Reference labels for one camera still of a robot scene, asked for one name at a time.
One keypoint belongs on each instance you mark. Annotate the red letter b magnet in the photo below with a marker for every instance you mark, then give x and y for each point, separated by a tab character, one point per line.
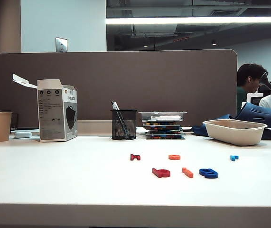
161	173

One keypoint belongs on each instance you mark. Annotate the orange letter i magnet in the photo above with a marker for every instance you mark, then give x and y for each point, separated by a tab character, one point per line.
188	172

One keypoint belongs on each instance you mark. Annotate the blue letter g magnet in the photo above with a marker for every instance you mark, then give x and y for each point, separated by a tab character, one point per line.
208	173

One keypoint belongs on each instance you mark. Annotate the letter magnet card pack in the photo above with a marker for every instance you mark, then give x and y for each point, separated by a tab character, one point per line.
165	136
162	123
163	127
165	132

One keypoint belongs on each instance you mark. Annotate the red letter h magnet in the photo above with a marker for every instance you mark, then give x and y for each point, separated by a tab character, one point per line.
133	157

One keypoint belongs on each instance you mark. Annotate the orange letter o magnet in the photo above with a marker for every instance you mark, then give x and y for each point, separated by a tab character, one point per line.
172	157

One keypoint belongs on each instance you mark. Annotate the light blue letter r magnet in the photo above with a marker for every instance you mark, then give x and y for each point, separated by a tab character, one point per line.
233	157

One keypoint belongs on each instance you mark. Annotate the clear plastic tray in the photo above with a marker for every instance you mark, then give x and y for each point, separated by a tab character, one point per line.
147	115

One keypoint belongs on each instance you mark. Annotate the black mesh pen holder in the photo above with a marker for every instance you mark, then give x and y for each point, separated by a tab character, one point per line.
124	126

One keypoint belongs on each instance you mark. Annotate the white pen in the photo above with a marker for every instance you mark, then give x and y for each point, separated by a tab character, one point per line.
117	106

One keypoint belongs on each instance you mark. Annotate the black pen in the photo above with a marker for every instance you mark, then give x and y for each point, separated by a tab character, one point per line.
113	104

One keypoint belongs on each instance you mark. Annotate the white flat box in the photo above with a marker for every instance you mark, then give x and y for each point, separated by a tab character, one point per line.
166	117

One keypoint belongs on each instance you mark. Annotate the brown desk partition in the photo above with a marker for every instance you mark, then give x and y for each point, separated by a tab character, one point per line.
125	78

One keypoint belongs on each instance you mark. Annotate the dark blue cloth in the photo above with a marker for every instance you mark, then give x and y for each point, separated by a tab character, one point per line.
198	130

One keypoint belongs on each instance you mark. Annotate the grey white mask box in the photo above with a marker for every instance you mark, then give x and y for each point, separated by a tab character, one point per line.
52	114

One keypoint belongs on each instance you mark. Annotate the ceiling light strip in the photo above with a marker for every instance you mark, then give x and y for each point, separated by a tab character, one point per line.
173	20

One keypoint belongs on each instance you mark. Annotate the beige oval bowl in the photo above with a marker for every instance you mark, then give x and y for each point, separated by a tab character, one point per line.
235	133

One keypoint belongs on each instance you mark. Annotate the person in green shirt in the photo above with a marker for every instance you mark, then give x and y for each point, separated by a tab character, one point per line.
249	73

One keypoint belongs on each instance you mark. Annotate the person in white shirt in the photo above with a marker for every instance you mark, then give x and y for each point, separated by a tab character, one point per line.
268	102

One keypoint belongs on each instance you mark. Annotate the grey metal tool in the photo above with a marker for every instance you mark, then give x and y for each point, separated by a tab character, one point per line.
269	85

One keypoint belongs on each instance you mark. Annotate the metal wall plate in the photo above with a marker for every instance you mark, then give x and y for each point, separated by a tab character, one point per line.
61	44

